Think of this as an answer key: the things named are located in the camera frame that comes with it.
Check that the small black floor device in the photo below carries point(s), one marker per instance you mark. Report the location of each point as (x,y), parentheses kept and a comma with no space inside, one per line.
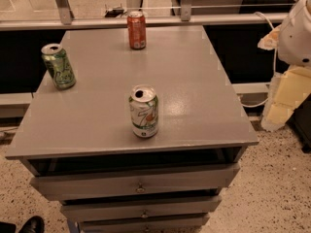
(117,11)

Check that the grey drawer cabinet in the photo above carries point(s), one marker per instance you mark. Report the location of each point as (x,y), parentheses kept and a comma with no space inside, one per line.
(145,140)

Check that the black shoe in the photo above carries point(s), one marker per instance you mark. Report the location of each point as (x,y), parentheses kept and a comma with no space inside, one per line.
(34,225)

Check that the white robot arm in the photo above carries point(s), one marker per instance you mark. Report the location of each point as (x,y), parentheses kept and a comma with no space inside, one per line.
(291,40)

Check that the orange soda can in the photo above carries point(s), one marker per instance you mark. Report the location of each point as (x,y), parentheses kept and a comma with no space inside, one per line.
(136,25)

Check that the green soda can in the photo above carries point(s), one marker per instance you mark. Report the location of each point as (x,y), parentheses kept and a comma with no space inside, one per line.
(58,65)

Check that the white green 7up can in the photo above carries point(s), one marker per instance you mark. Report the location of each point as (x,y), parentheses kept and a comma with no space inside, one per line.
(143,105)

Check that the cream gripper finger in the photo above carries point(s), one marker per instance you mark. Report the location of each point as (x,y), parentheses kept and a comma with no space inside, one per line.
(286,93)
(271,40)

